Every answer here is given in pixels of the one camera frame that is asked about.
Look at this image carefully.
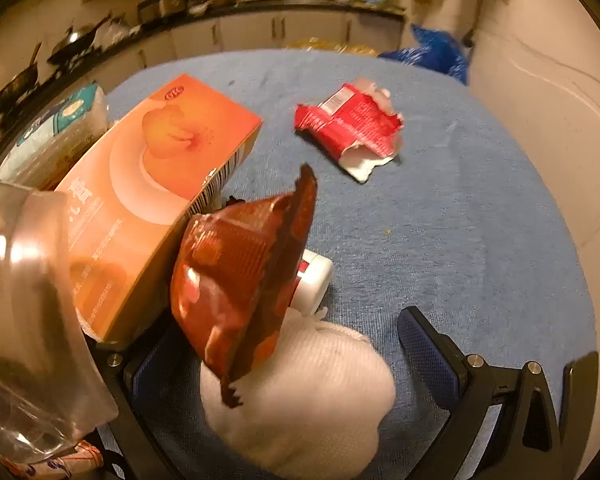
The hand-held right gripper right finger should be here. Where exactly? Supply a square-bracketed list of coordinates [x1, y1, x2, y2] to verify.
[397, 305, 600, 480]

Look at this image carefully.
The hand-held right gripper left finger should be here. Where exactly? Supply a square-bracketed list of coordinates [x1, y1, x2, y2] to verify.
[80, 310, 221, 480]

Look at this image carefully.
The white cloth ball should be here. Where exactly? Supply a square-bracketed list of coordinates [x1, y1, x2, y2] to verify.
[200, 307, 398, 478]

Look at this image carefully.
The white bottle red label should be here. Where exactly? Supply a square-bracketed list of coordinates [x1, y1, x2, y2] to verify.
[290, 249, 335, 313]

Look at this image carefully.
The red-brown foil snack wrapper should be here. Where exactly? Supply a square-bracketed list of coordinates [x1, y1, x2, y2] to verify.
[170, 162, 318, 408]

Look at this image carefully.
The transparent plastic bag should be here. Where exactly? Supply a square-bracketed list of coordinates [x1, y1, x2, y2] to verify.
[0, 170, 120, 466]

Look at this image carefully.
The orange cardboard box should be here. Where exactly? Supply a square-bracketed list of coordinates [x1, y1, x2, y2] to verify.
[55, 74, 263, 343]

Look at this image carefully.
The red torn wrapper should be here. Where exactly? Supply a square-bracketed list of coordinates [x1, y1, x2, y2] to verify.
[294, 79, 406, 183]

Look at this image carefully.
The patterned white fabric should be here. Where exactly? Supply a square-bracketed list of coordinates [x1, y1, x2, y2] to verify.
[5, 440, 106, 480]

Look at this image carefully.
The blue tablecloth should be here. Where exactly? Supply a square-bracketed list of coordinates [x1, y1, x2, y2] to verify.
[100, 47, 598, 480]

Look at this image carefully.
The white teal tissue pack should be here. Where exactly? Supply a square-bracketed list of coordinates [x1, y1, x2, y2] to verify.
[0, 84, 110, 191]

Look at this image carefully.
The blue plastic bag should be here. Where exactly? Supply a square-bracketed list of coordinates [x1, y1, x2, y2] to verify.
[377, 24, 471, 85]

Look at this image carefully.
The dark wok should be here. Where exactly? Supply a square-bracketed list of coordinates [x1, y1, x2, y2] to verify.
[0, 42, 43, 111]

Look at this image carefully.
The yellow plastic bag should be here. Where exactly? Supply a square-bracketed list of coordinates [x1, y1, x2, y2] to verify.
[286, 37, 378, 56]

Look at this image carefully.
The wok with steel lid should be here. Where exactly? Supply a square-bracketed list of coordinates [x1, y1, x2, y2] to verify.
[47, 14, 115, 66]

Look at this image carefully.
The grey kitchen cabinet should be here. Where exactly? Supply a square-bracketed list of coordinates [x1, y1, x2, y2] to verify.
[95, 7, 411, 101]

